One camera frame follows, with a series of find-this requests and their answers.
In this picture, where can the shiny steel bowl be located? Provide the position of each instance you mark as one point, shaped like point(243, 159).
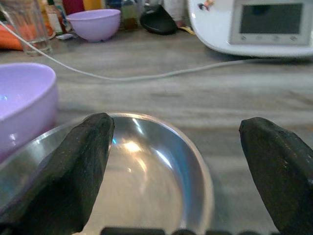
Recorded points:
point(151, 176)

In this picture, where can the glass jar with green label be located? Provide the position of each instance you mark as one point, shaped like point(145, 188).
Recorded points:
point(129, 16)

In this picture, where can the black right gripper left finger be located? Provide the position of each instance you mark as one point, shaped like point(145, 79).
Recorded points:
point(71, 171)

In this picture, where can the red container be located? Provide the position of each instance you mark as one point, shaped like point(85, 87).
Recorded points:
point(73, 6)

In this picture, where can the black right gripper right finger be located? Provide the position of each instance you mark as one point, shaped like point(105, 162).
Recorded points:
point(281, 171)

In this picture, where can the clear drinking glass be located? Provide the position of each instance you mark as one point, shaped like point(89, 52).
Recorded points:
point(27, 27)

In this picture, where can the white kitchen machine with screen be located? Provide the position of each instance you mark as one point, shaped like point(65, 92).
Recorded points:
point(256, 27)

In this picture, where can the small lilac plastic bowl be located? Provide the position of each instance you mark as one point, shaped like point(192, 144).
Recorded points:
point(94, 24)

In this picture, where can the yellow container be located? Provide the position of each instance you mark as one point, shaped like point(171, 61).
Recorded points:
point(92, 4)

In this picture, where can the small white paper sachet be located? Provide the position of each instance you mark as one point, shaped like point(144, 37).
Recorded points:
point(64, 36)

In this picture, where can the orange cloth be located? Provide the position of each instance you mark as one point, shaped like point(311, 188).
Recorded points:
point(11, 39)

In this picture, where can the large lilac plastic bowl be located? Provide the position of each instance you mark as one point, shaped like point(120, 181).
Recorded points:
point(24, 102)

